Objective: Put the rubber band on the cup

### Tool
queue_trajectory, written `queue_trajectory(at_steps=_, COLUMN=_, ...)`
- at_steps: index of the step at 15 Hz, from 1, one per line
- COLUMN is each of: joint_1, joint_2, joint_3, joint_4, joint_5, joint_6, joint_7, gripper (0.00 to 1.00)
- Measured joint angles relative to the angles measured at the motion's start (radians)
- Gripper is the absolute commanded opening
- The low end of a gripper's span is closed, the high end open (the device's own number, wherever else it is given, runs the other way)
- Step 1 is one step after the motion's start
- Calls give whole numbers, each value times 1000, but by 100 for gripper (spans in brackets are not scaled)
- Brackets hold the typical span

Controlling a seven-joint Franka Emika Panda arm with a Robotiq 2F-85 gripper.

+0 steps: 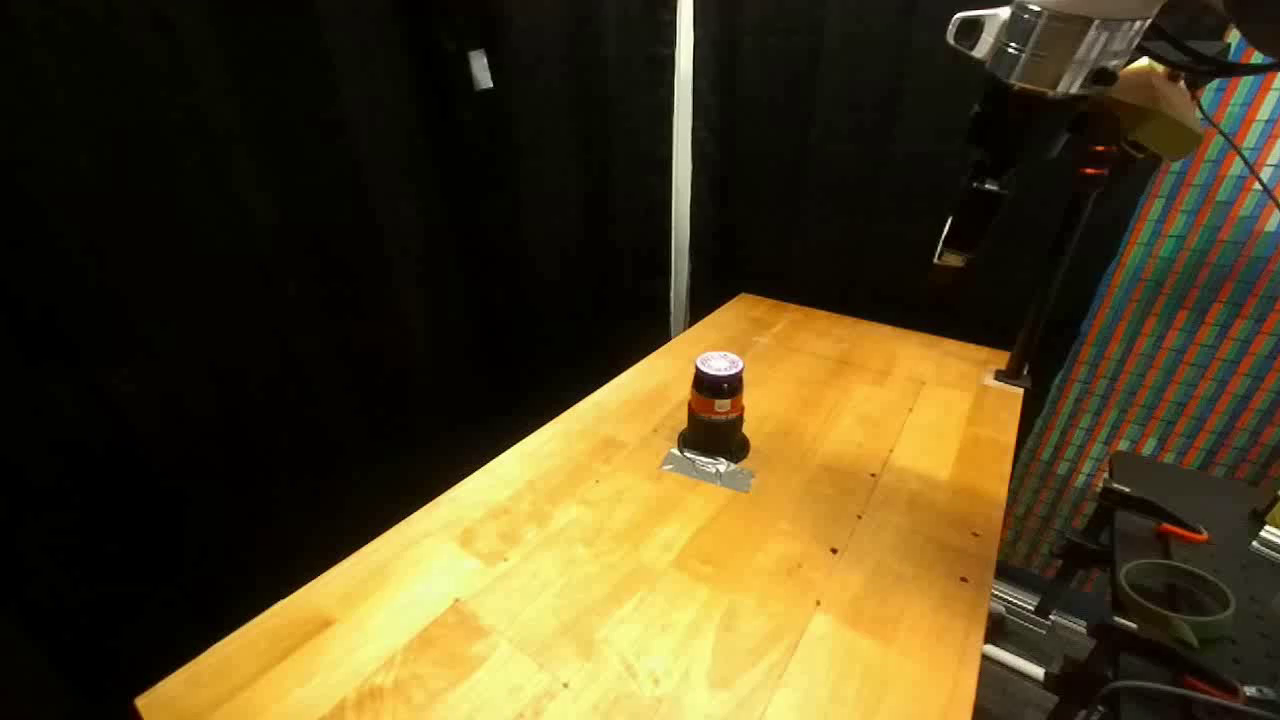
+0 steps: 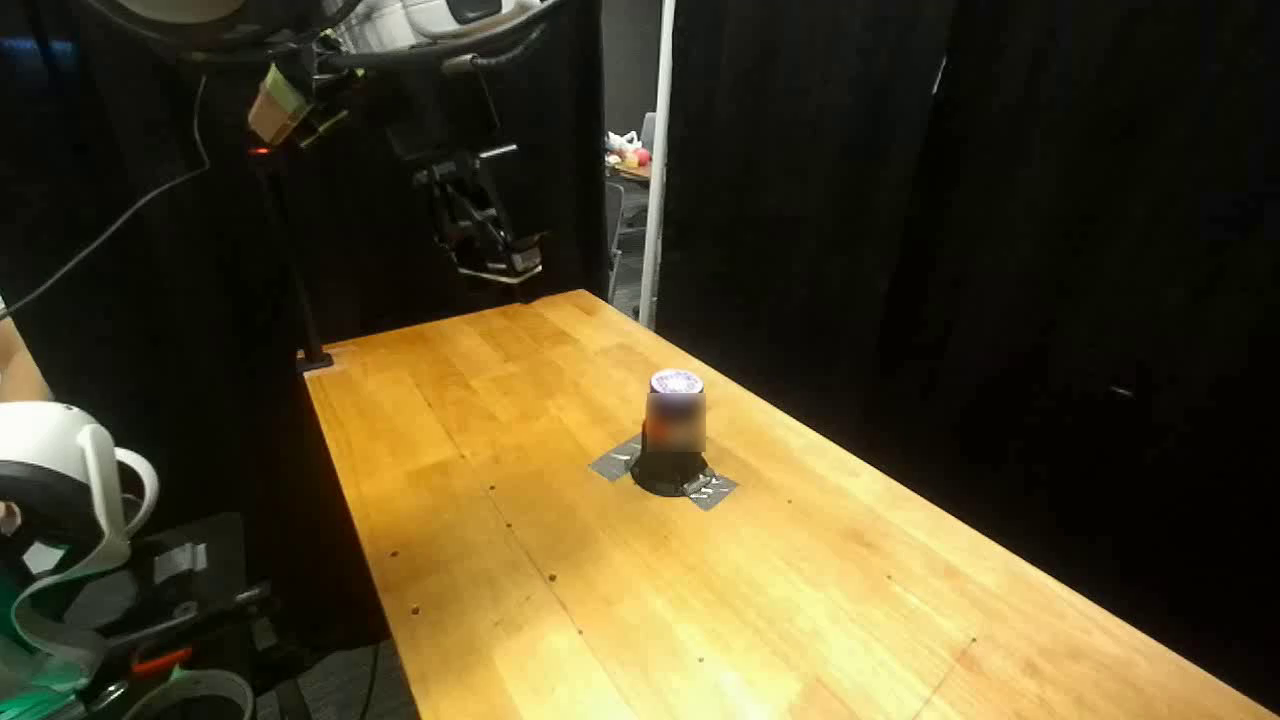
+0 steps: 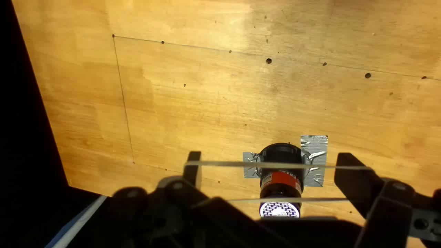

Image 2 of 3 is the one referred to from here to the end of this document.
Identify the black curtain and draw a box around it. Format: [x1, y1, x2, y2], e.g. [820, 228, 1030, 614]
[659, 0, 1280, 445]
[0, 23, 608, 405]

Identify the black camera stand pole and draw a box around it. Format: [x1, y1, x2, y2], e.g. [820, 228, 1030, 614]
[265, 138, 342, 374]

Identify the black equipment case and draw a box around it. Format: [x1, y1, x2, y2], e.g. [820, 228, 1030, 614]
[54, 510, 292, 695]

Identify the white vertical pole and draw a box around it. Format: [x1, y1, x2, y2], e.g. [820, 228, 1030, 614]
[636, 0, 679, 333]

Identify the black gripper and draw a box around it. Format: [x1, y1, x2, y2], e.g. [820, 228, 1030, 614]
[383, 72, 552, 283]

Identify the orange handled tool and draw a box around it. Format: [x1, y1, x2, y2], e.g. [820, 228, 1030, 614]
[127, 644, 202, 680]

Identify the grey hanging cable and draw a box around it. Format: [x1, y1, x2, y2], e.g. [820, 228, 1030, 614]
[0, 72, 225, 320]

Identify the dark cup with purple base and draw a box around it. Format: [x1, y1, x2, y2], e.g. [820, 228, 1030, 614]
[627, 365, 712, 498]

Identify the white mug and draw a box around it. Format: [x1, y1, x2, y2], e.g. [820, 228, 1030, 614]
[0, 395, 166, 578]

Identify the white green paper tag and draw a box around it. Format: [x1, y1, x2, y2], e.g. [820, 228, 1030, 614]
[245, 59, 319, 149]

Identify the grey duct tape piece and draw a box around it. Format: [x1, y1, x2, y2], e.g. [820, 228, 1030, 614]
[679, 466, 741, 515]
[587, 435, 649, 485]

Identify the colourful background clutter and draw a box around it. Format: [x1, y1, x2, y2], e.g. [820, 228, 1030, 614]
[604, 107, 659, 189]

